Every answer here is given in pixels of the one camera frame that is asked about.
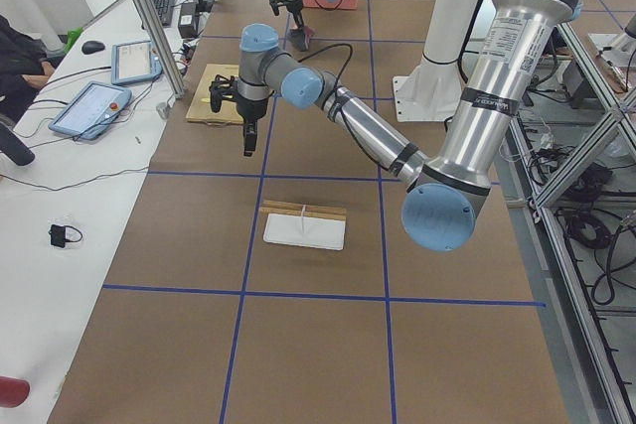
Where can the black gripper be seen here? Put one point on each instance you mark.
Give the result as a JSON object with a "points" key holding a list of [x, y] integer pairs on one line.
{"points": [[293, 5], [246, 109]]}

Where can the grey and pink cloth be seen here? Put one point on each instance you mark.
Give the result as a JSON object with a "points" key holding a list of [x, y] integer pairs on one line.
{"points": [[299, 38]]}

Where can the black power adapter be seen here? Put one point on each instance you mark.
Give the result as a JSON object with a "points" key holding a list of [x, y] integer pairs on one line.
{"points": [[188, 20]]}

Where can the white rectangular tray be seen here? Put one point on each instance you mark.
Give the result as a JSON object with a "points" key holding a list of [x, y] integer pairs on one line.
{"points": [[305, 231]]}

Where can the far teach pendant tablet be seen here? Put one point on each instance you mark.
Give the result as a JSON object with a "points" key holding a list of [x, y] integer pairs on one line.
{"points": [[134, 62]]}

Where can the teach pendant tablet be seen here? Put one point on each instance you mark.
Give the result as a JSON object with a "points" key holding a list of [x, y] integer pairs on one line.
{"points": [[134, 62], [91, 111]]}

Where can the near teach pendant tablet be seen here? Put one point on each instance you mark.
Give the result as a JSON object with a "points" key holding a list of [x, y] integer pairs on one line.
{"points": [[91, 111]]}

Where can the black computer mouse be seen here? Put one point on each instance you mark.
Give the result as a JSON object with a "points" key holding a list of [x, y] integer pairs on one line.
{"points": [[92, 47]]}

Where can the small black clip device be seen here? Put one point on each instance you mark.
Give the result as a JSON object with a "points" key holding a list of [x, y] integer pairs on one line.
{"points": [[63, 234]]}

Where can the seated person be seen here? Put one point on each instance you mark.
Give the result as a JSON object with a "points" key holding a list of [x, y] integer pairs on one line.
{"points": [[25, 70]]}

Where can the red bottle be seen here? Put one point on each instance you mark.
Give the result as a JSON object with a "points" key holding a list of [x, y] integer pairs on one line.
{"points": [[13, 391]]}

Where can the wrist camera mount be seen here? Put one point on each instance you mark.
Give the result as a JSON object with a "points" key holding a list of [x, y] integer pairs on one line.
{"points": [[222, 88], [276, 5]]}

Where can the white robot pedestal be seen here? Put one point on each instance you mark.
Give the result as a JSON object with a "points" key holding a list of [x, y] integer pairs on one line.
{"points": [[432, 91]]}

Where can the aluminium frame post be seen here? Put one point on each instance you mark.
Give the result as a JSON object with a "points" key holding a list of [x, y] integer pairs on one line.
{"points": [[153, 27]]}

